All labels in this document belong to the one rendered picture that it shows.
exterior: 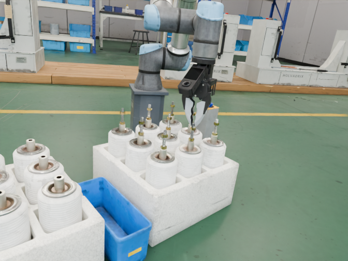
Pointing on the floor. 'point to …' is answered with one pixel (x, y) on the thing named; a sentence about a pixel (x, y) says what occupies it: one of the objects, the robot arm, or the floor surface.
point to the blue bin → (118, 221)
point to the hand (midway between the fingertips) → (192, 122)
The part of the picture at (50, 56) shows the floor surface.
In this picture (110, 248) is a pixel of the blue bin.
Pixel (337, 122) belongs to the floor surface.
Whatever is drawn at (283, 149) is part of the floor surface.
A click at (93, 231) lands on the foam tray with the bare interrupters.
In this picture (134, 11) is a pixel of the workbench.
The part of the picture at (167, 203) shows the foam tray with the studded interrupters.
